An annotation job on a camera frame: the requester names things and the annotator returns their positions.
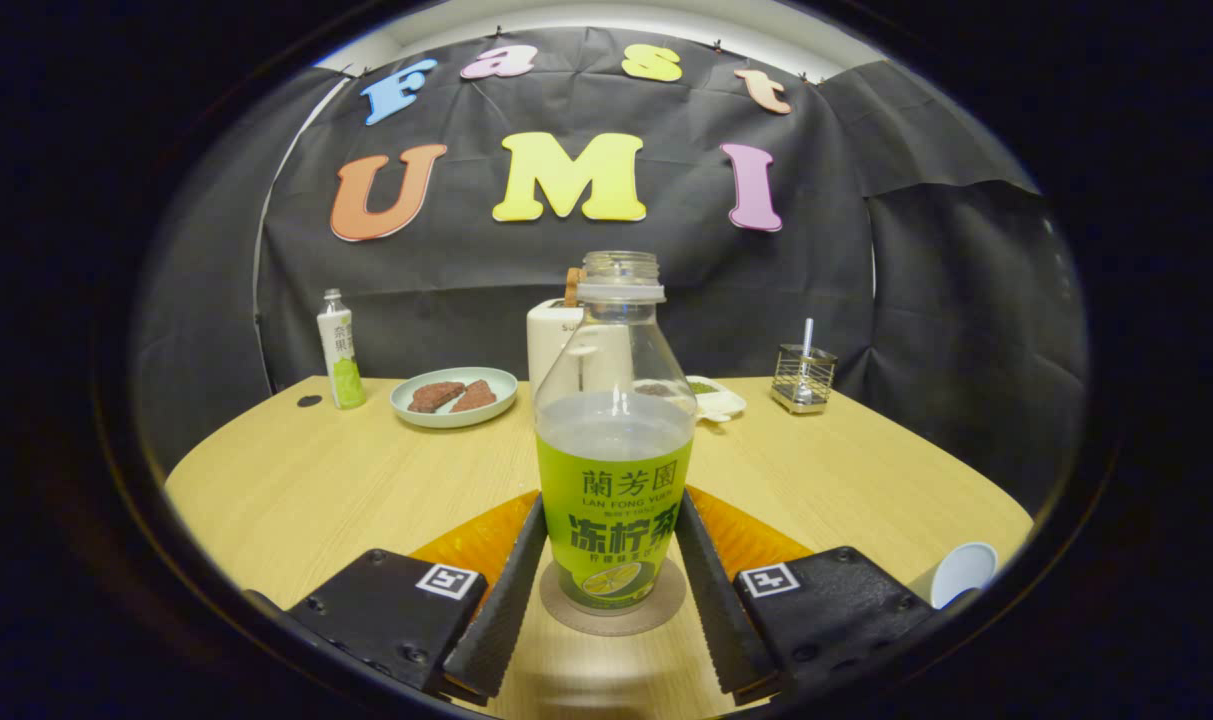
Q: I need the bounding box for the white divided snack tray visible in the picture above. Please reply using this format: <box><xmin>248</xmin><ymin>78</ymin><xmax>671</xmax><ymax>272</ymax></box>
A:
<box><xmin>634</xmin><ymin>375</ymin><xmax>748</xmax><ymax>423</ymax></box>

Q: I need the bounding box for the round brown coaster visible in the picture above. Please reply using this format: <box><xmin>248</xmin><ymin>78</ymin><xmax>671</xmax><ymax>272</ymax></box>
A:
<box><xmin>539</xmin><ymin>556</ymin><xmax>687</xmax><ymax>637</ymax></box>

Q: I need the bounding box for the white cup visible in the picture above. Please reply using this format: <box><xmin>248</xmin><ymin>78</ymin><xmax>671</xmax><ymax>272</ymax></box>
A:
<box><xmin>908</xmin><ymin>541</ymin><xmax>999</xmax><ymax>611</ymax></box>

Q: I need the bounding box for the white toaster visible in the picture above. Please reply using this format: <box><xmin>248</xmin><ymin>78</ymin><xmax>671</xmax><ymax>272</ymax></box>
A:
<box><xmin>526</xmin><ymin>297</ymin><xmax>635</xmax><ymax>401</ymax></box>

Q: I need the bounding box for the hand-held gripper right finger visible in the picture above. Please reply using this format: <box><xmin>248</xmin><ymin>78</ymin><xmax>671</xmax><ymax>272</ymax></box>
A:
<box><xmin>674</xmin><ymin>488</ymin><xmax>937</xmax><ymax>701</ymax></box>

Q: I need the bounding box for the small white green bottle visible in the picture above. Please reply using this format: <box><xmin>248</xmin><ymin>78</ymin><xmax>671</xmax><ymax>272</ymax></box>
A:
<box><xmin>316</xmin><ymin>289</ymin><xmax>367</xmax><ymax>411</ymax></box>

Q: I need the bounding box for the wooden table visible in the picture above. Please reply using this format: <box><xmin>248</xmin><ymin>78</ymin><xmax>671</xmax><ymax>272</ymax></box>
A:
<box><xmin>164</xmin><ymin>375</ymin><xmax>1035</xmax><ymax>720</ymax></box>

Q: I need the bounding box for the clear juice bottle green label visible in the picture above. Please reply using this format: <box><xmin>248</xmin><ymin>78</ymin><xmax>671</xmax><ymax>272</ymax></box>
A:
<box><xmin>534</xmin><ymin>251</ymin><xmax>698</xmax><ymax>616</ymax></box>

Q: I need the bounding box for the wire mesh holder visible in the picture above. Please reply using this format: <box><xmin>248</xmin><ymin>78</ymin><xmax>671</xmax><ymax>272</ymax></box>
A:
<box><xmin>771</xmin><ymin>344</ymin><xmax>839</xmax><ymax>415</ymax></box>

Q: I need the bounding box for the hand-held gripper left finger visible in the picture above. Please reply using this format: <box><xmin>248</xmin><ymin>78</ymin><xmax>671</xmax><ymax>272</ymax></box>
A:
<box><xmin>286</xmin><ymin>492</ymin><xmax>549</xmax><ymax>701</ymax></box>

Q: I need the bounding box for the pale green plate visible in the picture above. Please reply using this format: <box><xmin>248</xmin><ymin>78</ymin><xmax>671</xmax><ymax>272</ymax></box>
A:
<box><xmin>390</xmin><ymin>366</ymin><xmax>519</xmax><ymax>430</ymax></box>

